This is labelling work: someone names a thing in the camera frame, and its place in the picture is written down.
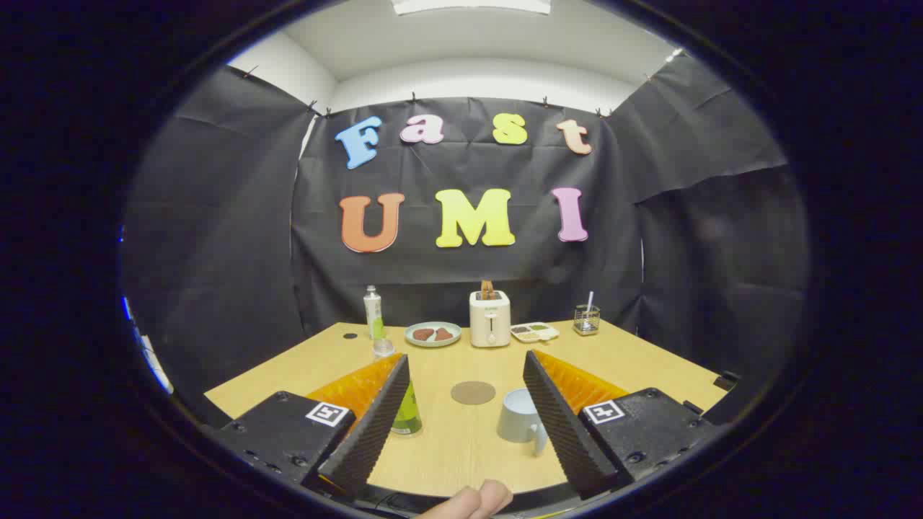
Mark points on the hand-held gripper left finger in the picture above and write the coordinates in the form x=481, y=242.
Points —
x=375, y=425

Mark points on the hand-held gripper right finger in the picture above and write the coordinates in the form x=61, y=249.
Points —
x=562, y=425

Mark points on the clear juice bottle green label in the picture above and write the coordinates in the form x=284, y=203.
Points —
x=408, y=416

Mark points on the pale grey cup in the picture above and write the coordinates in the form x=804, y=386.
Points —
x=515, y=418

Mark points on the round brown coaster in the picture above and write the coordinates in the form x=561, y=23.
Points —
x=473, y=393

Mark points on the white tube bottle green label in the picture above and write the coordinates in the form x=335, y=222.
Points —
x=373, y=313

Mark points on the wooden table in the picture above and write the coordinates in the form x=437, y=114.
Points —
x=461, y=454

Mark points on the white divided tray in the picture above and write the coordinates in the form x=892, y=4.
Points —
x=534, y=332

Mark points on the grey-green plate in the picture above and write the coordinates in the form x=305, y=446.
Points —
x=433, y=342

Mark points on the brown food piece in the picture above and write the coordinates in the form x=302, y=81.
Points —
x=423, y=334
x=443, y=334

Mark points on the clear square holder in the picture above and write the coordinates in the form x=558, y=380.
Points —
x=586, y=323

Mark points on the cream toaster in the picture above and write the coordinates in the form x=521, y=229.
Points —
x=489, y=324

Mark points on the brown toast slice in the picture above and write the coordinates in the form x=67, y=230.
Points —
x=488, y=290

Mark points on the black table edge clamp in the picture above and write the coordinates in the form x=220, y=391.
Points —
x=727, y=382

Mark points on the ceiling light panel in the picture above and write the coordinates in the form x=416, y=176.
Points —
x=472, y=6

